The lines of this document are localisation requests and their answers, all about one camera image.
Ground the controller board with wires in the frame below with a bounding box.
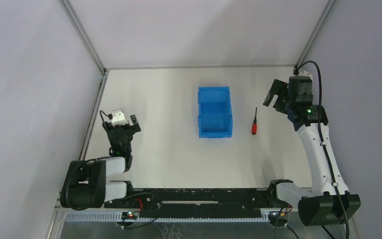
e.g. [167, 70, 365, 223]
[114, 192, 163, 230]
[269, 205, 300, 239]

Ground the aluminium frame profile left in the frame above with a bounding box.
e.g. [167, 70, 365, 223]
[59, 0, 107, 160]

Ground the red handled screwdriver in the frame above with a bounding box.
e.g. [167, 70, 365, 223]
[251, 107, 258, 135]

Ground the aluminium frame profile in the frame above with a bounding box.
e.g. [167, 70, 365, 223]
[294, 0, 337, 68]
[59, 0, 107, 160]

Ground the right controller board with wires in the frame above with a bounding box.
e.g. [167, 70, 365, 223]
[269, 205, 300, 239]

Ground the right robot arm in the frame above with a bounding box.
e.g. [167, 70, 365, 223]
[263, 76, 361, 226]

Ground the aluminium frame profile right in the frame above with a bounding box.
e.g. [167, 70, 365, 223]
[294, 0, 337, 68]

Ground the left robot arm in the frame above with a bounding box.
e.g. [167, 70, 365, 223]
[60, 110, 141, 211]

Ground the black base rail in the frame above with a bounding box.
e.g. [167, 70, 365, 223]
[103, 188, 277, 220]

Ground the blue plastic bin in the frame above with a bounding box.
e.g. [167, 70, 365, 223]
[197, 86, 233, 138]

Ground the left controller board with wires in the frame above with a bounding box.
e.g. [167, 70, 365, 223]
[114, 192, 163, 230]

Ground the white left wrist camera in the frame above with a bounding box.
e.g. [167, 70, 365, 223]
[111, 109, 128, 126]

